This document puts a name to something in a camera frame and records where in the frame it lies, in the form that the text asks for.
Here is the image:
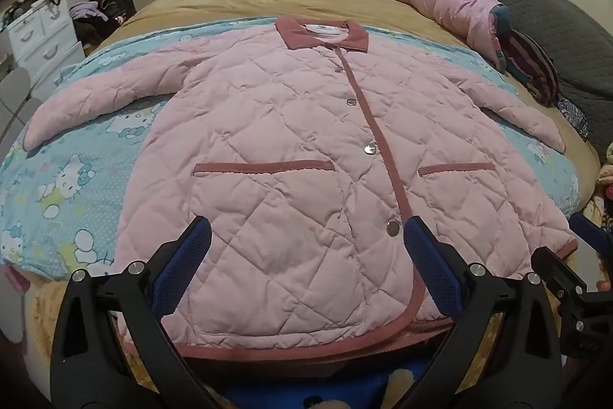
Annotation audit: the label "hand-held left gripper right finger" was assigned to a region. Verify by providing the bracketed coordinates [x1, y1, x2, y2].
[395, 215, 563, 409]

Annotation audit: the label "dark clothes pile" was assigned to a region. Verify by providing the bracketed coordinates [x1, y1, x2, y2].
[72, 16, 125, 46]

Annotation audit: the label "purple clothes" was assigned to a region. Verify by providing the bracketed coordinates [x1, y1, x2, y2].
[69, 1, 103, 21]

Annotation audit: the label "brown fuzzy blanket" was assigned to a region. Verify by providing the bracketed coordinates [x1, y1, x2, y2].
[19, 275, 528, 405]

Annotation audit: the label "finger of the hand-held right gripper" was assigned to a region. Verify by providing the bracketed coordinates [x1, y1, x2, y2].
[531, 246, 582, 295]
[569, 212, 613, 257]

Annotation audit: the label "blue printed cloth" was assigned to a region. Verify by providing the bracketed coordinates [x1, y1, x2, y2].
[225, 354, 432, 409]

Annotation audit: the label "dark floral pillow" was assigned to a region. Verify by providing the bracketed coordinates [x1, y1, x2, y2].
[556, 97, 590, 141]

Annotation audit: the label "dark striped pillow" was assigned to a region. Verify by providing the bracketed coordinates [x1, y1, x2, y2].
[498, 28, 561, 105]

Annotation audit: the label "pink quilted jacket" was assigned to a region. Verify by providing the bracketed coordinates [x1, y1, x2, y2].
[23, 15, 580, 359]

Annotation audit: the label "colourful printed blanket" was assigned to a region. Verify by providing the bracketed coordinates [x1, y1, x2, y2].
[594, 141, 613, 295]

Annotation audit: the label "white drawer cabinet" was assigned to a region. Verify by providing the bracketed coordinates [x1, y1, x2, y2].
[0, 0, 87, 77]

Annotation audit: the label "blue cartoon print blanket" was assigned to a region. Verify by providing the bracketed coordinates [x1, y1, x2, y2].
[0, 18, 582, 280]

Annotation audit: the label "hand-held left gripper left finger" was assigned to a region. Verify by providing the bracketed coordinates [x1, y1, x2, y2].
[50, 215, 226, 409]

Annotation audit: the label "pink floral comforter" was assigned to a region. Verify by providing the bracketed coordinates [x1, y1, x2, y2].
[357, 0, 513, 72]

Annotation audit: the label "grey quilted headboard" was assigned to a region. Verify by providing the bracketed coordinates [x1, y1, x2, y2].
[441, 0, 613, 161]

